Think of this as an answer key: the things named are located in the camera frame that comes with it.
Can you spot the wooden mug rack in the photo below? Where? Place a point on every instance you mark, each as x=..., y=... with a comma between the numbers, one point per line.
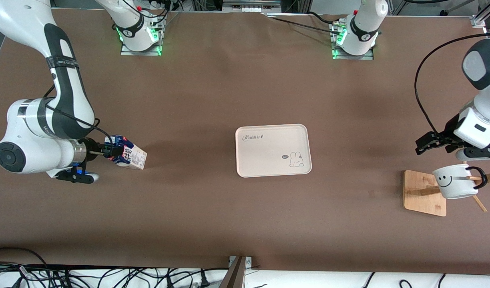
x=423, y=200

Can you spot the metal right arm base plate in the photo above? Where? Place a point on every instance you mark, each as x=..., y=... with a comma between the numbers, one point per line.
x=141, y=53

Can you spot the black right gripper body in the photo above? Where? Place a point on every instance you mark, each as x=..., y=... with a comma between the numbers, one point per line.
x=91, y=146

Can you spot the metal corner bracket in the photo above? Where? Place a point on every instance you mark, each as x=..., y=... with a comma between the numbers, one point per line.
x=249, y=262

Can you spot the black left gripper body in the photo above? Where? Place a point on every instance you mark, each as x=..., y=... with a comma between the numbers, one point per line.
x=446, y=132

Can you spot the grey power strip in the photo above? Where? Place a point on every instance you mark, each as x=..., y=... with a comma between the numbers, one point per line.
x=251, y=6

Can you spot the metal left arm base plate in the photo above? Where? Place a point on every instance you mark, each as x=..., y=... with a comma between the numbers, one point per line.
x=353, y=57

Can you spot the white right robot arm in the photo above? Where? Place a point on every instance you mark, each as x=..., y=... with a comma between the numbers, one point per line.
x=29, y=136

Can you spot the white smiley face mug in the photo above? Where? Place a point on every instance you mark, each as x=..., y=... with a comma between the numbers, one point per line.
x=455, y=184

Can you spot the blue white milk carton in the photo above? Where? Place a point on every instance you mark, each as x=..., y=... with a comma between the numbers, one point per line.
x=135, y=158

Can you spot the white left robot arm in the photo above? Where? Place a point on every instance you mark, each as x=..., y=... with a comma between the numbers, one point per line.
x=483, y=100

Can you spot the aluminium frame post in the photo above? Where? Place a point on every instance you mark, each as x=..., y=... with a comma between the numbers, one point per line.
x=235, y=276

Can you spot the cream rabbit print tray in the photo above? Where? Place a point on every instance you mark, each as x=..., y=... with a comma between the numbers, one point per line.
x=269, y=156

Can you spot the aluminium frame corner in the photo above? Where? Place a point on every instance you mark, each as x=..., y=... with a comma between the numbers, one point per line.
x=479, y=20

